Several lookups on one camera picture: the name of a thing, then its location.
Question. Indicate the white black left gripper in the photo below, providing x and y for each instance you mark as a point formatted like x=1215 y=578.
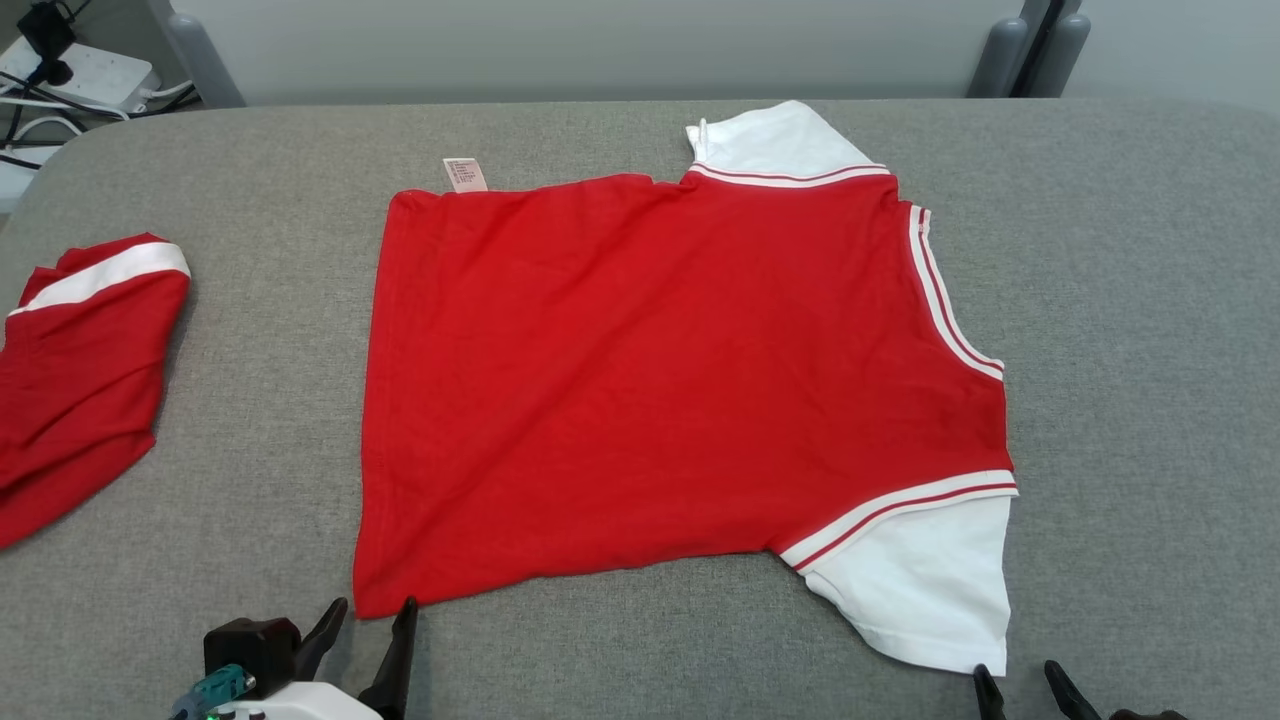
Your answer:
x=310 y=705

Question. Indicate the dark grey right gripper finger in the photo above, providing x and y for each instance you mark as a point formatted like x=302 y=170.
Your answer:
x=990 y=700
x=1072 y=698

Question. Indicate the red shorts white hem band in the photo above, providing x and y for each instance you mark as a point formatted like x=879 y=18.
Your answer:
x=80 y=400

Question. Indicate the red Bulls jersey white sleeves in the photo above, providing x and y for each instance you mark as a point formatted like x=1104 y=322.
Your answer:
x=650 y=380

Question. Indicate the white flat floor board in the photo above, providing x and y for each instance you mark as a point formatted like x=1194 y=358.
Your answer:
x=15 y=190

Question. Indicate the white power strip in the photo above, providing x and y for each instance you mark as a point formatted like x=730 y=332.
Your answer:
x=95 y=75

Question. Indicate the white partition panel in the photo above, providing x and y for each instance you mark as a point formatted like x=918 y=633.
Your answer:
x=600 y=50
x=1180 y=45

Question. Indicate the black plug adapter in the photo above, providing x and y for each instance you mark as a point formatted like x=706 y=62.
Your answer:
x=45 y=30

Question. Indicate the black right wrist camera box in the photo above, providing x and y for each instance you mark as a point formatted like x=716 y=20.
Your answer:
x=1145 y=715

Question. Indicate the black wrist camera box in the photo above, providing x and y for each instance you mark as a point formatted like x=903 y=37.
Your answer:
x=1145 y=715
x=250 y=645

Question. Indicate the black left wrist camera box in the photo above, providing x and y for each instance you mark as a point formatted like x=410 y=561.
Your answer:
x=250 y=645

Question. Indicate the grey partition post with foot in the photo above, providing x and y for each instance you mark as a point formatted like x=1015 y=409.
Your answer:
x=205 y=60
x=995 y=60
x=1065 y=50

